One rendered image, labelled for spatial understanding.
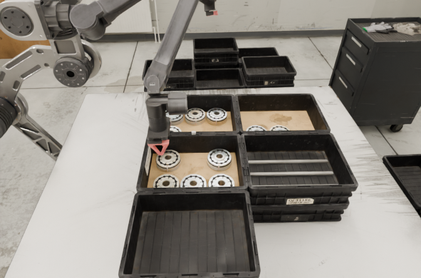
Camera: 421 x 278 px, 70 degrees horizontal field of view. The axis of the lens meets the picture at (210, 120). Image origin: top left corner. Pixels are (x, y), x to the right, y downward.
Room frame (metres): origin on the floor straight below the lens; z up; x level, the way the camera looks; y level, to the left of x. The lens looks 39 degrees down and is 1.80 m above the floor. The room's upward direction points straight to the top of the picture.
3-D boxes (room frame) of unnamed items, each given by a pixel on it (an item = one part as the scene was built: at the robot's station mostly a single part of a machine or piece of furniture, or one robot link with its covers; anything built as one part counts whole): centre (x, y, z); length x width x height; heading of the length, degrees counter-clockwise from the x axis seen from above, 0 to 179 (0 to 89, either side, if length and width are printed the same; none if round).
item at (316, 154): (0.83, -0.33, 0.87); 0.40 x 0.30 x 0.11; 92
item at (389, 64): (2.22, -1.42, 0.45); 0.60 x 0.45 x 0.90; 94
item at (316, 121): (1.13, -0.32, 0.87); 0.40 x 0.30 x 0.11; 92
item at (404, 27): (2.27, -1.53, 0.88); 0.29 x 0.22 x 0.03; 94
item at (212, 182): (0.76, -0.04, 0.86); 0.10 x 0.10 x 0.01
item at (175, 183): (0.76, 0.17, 0.86); 0.10 x 0.10 x 0.01
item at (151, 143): (0.74, 0.17, 1.10); 0.07 x 0.07 x 0.09; 2
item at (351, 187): (0.83, -0.33, 0.92); 0.40 x 0.30 x 0.02; 92
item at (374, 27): (2.29, -1.30, 0.88); 0.25 x 0.19 x 0.03; 94
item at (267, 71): (2.20, -0.47, 0.37); 0.40 x 0.30 x 0.45; 94
